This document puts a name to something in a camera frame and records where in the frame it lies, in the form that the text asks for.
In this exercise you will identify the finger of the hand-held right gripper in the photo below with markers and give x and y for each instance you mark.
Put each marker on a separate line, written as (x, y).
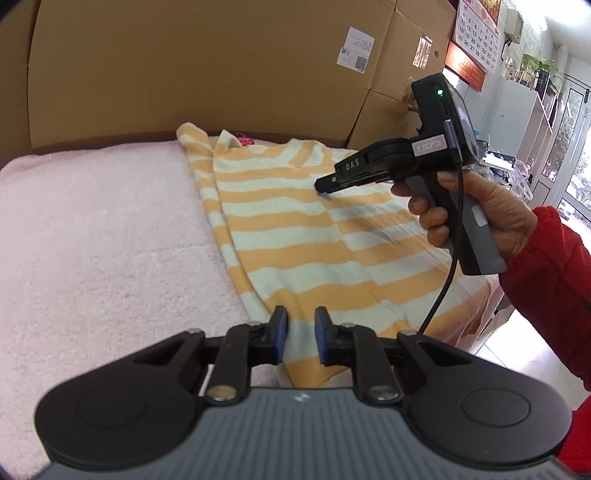
(325, 184)

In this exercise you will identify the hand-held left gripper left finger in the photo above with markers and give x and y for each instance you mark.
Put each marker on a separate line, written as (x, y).
(281, 334)

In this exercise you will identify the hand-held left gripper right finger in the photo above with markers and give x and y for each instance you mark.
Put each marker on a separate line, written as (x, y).
(322, 337)

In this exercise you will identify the orange white striped garment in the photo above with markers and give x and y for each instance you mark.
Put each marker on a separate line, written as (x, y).
(286, 230)

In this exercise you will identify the person's right hand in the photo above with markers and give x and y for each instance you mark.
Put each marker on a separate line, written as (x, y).
(503, 217)

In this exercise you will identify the plain cardboard box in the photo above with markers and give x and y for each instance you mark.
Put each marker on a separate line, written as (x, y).
(383, 120)

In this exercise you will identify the white cabinet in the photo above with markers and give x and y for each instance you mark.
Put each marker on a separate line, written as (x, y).
(512, 120)

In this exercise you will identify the taped cardboard box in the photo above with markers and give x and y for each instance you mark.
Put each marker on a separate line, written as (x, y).
(406, 27)

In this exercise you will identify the white shipping label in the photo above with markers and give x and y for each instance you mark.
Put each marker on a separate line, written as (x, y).
(356, 50)

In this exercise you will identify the clear plastic bags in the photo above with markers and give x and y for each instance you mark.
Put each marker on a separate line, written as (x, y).
(521, 177)

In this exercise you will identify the green potted plant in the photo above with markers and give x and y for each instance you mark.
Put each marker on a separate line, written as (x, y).
(542, 69)

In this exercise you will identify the glass door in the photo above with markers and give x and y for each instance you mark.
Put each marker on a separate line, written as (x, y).
(570, 152)

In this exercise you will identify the large labelled cardboard box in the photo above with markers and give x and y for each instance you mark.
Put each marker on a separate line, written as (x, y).
(184, 69)

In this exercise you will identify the pink fleece blanket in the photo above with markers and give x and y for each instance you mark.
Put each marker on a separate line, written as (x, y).
(101, 240)

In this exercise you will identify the person's red clothing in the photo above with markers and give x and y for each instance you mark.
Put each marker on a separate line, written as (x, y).
(579, 443)

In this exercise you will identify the cardboard box with small label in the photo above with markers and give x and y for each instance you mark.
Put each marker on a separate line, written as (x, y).
(16, 83)

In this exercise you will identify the red wall calendar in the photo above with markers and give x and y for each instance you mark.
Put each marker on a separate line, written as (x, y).
(478, 37)

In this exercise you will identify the white wall box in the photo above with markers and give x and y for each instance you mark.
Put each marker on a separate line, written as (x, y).
(513, 25)

